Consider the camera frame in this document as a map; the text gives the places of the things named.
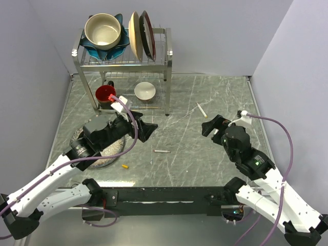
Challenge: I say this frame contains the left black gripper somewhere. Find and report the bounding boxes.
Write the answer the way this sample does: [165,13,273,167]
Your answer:
[97,110,157,150]

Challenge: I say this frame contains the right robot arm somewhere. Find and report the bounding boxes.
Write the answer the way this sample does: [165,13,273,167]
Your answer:
[201,110,327,245]

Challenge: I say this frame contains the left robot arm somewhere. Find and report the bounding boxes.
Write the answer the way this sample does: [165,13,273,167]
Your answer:
[1,111,158,240]

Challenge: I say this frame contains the white pen yellow tip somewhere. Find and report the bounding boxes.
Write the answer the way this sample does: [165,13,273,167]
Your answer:
[197,103,208,118]

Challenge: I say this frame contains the white pen red tip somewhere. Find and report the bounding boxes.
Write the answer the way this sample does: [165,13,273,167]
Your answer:
[153,150,171,153]

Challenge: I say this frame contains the speckled grey plate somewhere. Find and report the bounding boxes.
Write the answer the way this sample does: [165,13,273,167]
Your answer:
[69,115,126,169]

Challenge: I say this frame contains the small white bowl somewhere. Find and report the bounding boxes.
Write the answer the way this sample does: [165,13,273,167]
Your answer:
[134,81,156,102]

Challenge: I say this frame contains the metal dish rack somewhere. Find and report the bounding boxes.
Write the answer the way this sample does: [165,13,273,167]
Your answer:
[71,27,173,116]

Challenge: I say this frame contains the red and black mug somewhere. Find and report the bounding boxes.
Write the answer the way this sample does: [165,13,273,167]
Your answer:
[95,80,116,110]

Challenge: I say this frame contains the blue scalloped dish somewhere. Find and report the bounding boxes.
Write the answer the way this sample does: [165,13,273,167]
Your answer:
[80,13,130,60]

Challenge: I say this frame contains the black red-rimmed plate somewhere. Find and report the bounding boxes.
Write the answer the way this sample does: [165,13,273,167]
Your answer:
[139,10,156,61]

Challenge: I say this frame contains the cream plate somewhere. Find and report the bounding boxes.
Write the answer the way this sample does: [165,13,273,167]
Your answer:
[129,11,142,62]

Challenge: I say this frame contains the beige ceramic bowl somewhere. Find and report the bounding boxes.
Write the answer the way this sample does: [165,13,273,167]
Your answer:
[84,13,121,50]

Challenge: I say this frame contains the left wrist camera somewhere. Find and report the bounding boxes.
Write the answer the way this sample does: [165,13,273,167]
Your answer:
[108,94,132,113]

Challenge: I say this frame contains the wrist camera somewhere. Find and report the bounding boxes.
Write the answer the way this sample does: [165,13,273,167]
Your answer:
[228,110,252,128]
[108,94,132,113]

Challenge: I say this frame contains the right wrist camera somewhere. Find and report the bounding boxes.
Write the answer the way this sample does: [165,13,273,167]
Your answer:
[228,110,252,128]

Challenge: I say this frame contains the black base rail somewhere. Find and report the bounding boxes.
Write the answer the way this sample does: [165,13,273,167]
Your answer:
[95,187,241,217]

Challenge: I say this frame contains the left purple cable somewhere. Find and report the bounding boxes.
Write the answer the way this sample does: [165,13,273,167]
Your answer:
[0,96,140,240]

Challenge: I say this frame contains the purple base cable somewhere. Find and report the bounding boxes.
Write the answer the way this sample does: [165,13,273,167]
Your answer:
[81,203,119,229]

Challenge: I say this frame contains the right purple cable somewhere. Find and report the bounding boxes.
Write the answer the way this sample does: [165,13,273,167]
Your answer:
[234,114,293,246]

